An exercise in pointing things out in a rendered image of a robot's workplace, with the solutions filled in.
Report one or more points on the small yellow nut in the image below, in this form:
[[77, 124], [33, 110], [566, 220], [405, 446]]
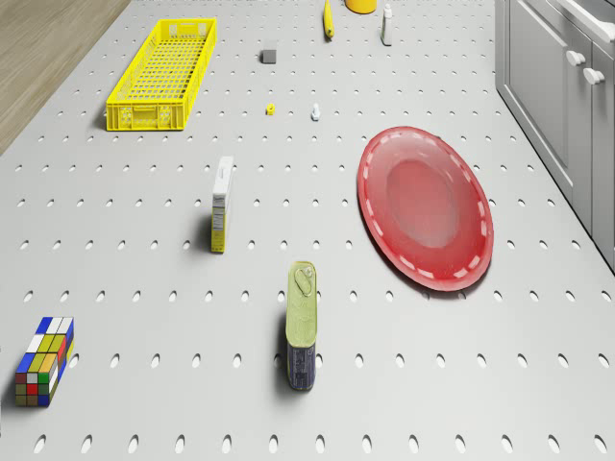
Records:
[[270, 110]]

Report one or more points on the flat-sided can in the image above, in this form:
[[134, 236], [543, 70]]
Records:
[[302, 317]]

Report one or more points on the white and yellow box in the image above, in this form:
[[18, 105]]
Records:
[[221, 201]]

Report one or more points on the grey cube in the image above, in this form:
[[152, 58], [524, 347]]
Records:
[[269, 56]]

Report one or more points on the banana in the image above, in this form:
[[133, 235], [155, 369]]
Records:
[[328, 21]]

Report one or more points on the small white bottle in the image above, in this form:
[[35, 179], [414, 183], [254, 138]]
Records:
[[386, 26]]

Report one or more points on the yellow bowl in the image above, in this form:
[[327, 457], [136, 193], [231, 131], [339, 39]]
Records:
[[360, 5]]

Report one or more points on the bolt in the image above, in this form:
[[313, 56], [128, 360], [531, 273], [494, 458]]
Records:
[[315, 112]]

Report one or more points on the white cabinet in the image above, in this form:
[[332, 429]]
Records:
[[552, 86]]

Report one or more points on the red plate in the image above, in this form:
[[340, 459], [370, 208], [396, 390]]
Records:
[[423, 206]]

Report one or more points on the puzzle cube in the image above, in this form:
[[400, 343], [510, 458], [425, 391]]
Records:
[[45, 357]]

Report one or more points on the yellow basket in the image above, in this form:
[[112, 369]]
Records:
[[161, 72]]

